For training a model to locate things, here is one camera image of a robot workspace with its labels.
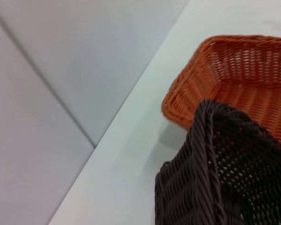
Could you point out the orange woven plastic basket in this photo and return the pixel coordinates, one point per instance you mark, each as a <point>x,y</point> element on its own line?
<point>248,98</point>

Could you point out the dark brown woven basket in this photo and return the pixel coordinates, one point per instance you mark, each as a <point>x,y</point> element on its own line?
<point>248,175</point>
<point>178,192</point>

